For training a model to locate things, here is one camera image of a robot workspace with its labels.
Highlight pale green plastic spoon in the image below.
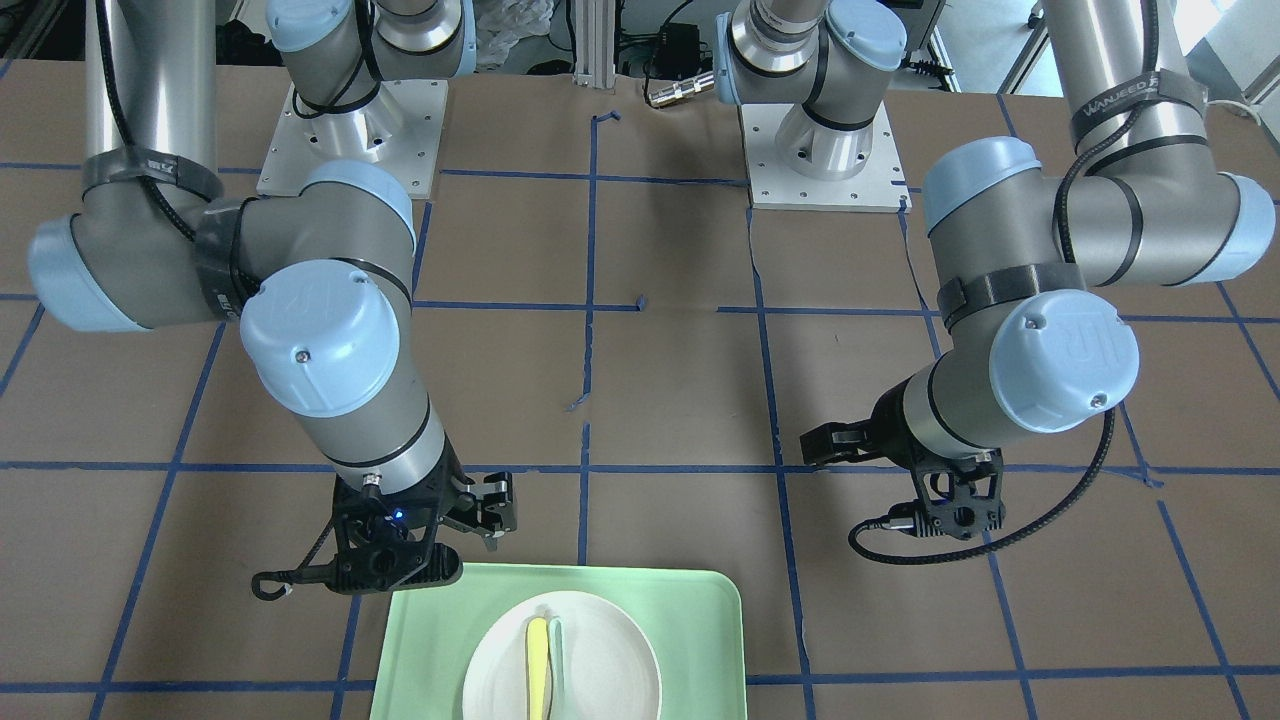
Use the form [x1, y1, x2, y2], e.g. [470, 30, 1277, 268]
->
[548, 618, 575, 719]

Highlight aluminium frame post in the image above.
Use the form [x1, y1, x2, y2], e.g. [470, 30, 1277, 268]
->
[571, 0, 620, 94]

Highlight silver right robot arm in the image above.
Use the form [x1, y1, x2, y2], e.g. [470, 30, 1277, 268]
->
[27, 1, 516, 601]

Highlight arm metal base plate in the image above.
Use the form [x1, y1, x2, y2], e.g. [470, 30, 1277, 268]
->
[740, 104, 913, 213]
[257, 79, 449, 199]

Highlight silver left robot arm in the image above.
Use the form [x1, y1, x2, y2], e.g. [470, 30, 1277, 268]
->
[801, 1, 1276, 468]

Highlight yellow plastic fork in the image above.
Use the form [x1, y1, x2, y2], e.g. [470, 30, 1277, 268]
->
[524, 616, 553, 720]

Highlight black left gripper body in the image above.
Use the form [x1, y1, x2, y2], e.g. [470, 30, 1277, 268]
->
[863, 380, 946, 473]

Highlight light green tray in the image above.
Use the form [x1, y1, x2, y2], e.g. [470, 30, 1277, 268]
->
[372, 562, 748, 719]

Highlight white round plate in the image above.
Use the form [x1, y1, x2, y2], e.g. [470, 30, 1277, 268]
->
[461, 591, 662, 719]

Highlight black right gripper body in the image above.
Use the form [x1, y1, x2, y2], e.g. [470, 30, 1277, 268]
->
[330, 450, 465, 591]

